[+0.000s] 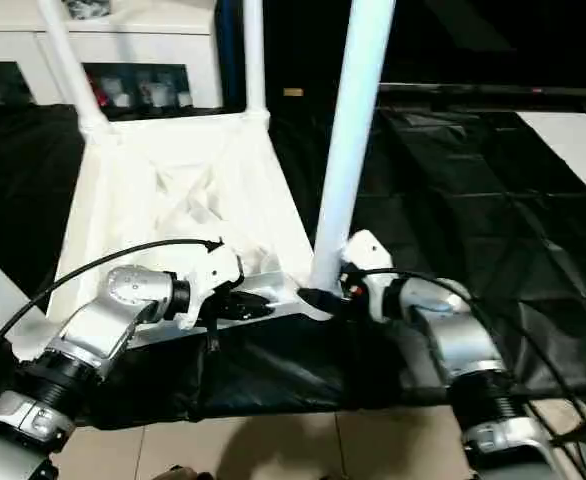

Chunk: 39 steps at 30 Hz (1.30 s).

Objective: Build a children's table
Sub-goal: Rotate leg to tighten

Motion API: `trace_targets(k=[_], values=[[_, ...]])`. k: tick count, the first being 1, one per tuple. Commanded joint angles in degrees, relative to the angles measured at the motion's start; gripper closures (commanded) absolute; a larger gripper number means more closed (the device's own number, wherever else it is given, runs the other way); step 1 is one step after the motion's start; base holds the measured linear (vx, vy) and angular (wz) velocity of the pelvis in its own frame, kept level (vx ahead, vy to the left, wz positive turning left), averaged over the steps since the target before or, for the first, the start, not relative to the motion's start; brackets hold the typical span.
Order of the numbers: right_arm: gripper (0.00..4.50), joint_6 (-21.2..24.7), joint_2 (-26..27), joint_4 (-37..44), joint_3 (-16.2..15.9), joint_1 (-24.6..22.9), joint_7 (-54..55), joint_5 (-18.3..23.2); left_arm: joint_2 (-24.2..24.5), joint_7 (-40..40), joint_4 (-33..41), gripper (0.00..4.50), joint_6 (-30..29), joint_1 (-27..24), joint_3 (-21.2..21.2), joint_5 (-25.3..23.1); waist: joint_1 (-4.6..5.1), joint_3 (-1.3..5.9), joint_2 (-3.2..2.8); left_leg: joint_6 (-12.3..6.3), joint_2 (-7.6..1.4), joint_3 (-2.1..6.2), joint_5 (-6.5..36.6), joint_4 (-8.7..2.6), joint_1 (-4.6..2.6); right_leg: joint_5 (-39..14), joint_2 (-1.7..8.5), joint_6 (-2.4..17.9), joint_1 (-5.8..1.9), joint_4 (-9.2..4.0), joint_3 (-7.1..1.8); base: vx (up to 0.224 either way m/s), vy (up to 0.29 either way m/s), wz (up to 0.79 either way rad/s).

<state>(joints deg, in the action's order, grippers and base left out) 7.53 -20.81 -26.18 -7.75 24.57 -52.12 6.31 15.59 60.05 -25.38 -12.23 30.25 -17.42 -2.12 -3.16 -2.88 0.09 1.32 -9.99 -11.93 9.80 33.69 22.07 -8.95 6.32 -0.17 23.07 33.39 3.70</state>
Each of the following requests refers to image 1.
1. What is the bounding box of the white plastic table top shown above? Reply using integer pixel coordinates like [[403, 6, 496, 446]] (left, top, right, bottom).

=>
[[8, 108, 336, 363]]

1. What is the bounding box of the black plastic mat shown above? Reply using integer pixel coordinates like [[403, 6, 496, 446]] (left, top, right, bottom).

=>
[[0, 95, 586, 431]]

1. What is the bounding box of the dark robot torso part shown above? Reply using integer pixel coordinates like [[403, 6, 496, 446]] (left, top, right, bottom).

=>
[[157, 465, 212, 480]]

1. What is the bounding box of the white glass-door cabinet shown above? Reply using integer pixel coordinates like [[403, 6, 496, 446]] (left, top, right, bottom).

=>
[[0, 0, 222, 111]]

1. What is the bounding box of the black flat screen television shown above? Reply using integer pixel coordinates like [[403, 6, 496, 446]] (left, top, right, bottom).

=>
[[273, 0, 586, 111]]

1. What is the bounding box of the small grey cabinet ornament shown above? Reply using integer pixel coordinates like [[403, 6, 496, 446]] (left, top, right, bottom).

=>
[[63, 0, 112, 20]]

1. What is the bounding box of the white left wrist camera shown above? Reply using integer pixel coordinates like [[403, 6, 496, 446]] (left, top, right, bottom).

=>
[[178, 243, 245, 330]]

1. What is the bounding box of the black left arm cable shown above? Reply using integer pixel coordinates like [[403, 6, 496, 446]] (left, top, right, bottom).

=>
[[0, 238, 225, 386]]

